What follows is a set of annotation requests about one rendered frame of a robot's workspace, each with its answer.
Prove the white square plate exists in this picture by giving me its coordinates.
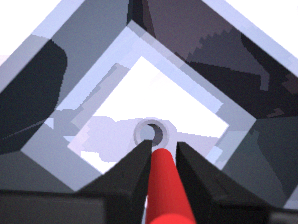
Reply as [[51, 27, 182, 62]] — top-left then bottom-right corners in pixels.
[[68, 56, 228, 173]]

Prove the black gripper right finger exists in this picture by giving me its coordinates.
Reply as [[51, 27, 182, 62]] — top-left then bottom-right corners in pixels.
[[175, 141, 298, 224]]

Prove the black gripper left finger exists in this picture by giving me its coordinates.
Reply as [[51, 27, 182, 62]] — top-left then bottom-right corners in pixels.
[[0, 139, 152, 224]]

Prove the red peg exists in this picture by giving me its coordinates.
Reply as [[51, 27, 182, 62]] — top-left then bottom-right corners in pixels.
[[145, 148, 196, 224]]

